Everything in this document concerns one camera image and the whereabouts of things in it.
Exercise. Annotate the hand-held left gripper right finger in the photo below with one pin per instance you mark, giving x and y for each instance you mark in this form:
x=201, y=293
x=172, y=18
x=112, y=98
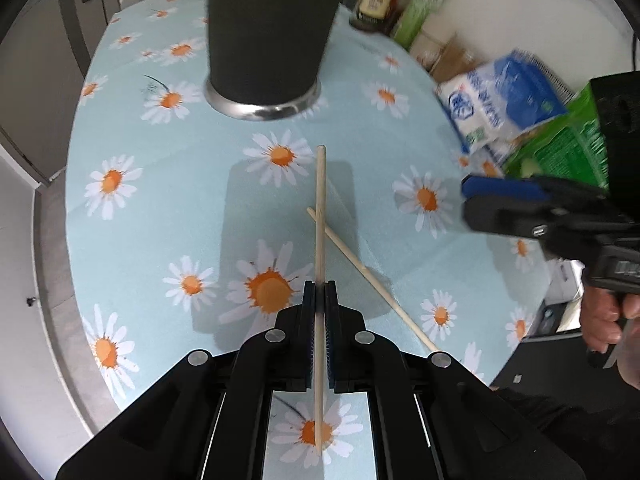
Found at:
x=331, y=310

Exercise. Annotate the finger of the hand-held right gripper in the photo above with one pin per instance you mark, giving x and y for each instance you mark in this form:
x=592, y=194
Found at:
x=500, y=217
x=500, y=187

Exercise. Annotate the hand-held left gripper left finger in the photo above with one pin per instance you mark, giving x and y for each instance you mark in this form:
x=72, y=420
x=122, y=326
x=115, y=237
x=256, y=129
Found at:
x=310, y=310

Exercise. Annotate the wooden chopstick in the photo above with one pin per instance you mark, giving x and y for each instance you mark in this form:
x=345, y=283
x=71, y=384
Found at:
x=370, y=275
x=320, y=210

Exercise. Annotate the black cup with metal base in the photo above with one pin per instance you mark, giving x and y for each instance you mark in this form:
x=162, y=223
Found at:
x=270, y=25

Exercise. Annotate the person's right hand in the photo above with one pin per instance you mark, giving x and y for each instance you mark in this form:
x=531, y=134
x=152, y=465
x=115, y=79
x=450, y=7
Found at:
x=597, y=320

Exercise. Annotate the green box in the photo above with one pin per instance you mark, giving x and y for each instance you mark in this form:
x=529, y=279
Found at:
x=560, y=150

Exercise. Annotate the white box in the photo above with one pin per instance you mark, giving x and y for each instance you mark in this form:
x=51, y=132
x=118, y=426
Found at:
x=562, y=280

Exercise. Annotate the white and blue bag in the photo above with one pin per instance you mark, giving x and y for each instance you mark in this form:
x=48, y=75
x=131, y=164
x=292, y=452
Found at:
x=500, y=95

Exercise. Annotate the black device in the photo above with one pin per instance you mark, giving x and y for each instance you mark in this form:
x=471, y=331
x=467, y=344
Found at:
x=555, y=322

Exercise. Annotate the cardboard box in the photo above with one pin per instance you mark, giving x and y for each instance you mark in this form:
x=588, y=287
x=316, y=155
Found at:
x=452, y=60

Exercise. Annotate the daisy print tablecloth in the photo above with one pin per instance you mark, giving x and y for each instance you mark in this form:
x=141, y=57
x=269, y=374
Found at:
x=175, y=185

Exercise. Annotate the green packet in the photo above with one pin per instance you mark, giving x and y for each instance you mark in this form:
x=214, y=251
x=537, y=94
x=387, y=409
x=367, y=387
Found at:
x=422, y=12

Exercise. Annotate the person's dark clothing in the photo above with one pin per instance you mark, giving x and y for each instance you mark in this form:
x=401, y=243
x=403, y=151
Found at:
x=575, y=410

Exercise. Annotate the grey cabinet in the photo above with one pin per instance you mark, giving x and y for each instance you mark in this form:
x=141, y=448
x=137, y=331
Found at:
x=60, y=60

